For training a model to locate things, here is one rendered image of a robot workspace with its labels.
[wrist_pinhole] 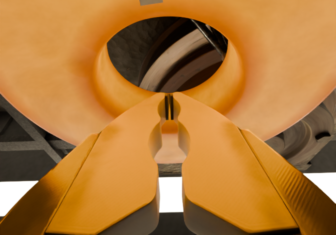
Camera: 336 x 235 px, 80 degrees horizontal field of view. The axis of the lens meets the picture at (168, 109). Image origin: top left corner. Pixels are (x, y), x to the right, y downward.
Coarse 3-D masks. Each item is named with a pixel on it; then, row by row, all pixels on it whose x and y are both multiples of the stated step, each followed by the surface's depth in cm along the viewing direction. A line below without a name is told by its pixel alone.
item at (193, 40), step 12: (192, 24) 34; (168, 36) 37; (180, 36) 32; (192, 36) 31; (168, 48) 33; (180, 48) 33; (192, 48) 33; (156, 60) 34; (168, 60) 34; (180, 60) 34; (144, 72) 37; (156, 72) 36; (168, 72) 36; (144, 84) 38; (156, 84) 38
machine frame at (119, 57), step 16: (160, 16) 44; (176, 16) 44; (128, 32) 46; (144, 32) 47; (160, 32) 47; (112, 48) 50; (128, 48) 50; (144, 48) 50; (128, 64) 53; (128, 80) 57; (304, 160) 94
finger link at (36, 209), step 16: (80, 144) 8; (64, 160) 7; (80, 160) 7; (48, 176) 6; (64, 176) 6; (32, 192) 6; (48, 192) 6; (64, 192) 6; (16, 208) 6; (32, 208) 6; (48, 208) 6; (0, 224) 5; (16, 224) 5; (32, 224) 5; (48, 224) 5
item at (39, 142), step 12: (0, 96) 391; (12, 108) 417; (24, 120) 446; (36, 132) 480; (48, 132) 532; (0, 144) 526; (12, 144) 527; (24, 144) 528; (36, 144) 528; (48, 144) 520; (60, 144) 529; (72, 144) 530; (60, 156) 592
